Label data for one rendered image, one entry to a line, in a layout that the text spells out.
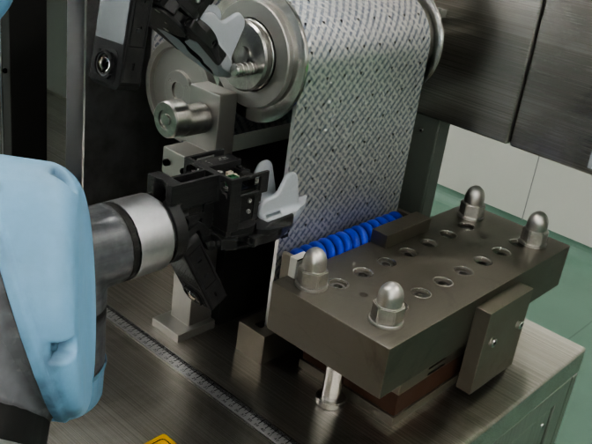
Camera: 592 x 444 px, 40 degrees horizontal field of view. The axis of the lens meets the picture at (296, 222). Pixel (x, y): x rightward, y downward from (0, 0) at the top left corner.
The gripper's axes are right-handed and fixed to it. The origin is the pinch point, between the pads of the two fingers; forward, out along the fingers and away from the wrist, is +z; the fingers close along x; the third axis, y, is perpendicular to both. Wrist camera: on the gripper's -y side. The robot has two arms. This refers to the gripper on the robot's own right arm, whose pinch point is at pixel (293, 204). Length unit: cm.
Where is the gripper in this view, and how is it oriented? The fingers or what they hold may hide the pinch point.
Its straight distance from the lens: 91.7
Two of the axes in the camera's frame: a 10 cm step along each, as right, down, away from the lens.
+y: 1.3, -9.0, -4.2
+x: -7.3, -3.7, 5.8
